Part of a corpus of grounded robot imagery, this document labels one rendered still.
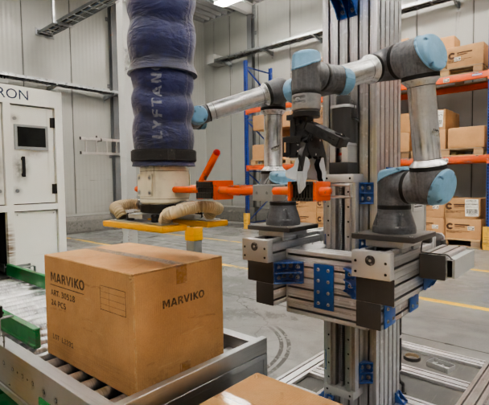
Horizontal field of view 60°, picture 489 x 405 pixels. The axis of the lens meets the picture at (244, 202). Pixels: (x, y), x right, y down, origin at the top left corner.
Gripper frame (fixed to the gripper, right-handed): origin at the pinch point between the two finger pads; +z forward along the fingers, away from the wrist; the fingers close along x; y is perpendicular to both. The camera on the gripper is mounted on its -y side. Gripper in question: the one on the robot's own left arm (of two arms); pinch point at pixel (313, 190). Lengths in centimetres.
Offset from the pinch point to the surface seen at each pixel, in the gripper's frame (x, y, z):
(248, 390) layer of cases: -8, 30, 66
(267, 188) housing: 3.7, 12.2, -0.3
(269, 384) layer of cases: -16, 27, 66
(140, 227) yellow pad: 16, 55, 12
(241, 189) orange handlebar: 3.7, 21.6, -0.1
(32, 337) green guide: 25, 120, 61
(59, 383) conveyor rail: 35, 72, 61
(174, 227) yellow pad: 10.6, 43.5, 11.9
